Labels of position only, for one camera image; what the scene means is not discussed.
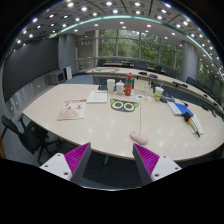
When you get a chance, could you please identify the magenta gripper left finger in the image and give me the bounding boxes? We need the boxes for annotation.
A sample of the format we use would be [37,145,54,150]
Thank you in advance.
[41,143,91,184]

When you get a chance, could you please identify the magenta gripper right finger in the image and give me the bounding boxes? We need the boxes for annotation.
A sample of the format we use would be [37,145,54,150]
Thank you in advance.
[132,144,181,185]

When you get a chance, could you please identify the pink computer mouse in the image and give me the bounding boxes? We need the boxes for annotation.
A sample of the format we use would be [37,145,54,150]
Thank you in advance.
[130,132,148,145]

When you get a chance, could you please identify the black owl-face mouse pad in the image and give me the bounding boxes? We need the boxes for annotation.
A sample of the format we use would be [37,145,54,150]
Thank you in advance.
[110,99,139,112]

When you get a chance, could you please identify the black office chair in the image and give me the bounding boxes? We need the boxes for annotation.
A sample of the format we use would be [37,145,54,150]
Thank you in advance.
[1,115,61,164]

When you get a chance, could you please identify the black and yellow tool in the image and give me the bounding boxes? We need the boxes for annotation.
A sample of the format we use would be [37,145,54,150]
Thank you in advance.
[183,112,200,135]

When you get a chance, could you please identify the colourful sticker sheet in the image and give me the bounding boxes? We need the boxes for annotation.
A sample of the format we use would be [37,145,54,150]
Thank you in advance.
[131,94,151,102]

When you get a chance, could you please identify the dark grey object behind cup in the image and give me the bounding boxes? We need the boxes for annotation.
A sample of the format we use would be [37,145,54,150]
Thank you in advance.
[160,94,175,103]

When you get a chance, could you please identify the white open booklet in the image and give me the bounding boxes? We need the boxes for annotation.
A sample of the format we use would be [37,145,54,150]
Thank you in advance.
[87,91,107,103]

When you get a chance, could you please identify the green and white cup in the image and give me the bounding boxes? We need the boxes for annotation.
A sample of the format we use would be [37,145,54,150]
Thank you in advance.
[154,87,164,101]

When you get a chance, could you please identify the white box with papers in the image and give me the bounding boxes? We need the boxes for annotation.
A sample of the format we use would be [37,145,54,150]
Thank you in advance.
[134,80,153,96]

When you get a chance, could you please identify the white lidded mug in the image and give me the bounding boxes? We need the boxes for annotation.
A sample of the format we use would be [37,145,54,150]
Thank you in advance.
[116,81,125,95]

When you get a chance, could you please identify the white paper cup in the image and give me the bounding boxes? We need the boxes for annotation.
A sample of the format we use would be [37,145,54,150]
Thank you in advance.
[107,79,115,93]

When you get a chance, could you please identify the red water bottle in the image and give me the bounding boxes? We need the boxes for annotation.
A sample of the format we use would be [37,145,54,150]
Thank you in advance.
[125,73,133,96]

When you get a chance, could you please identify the grey cabinet by wall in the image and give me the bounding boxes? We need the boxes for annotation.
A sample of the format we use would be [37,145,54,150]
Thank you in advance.
[49,71,65,85]

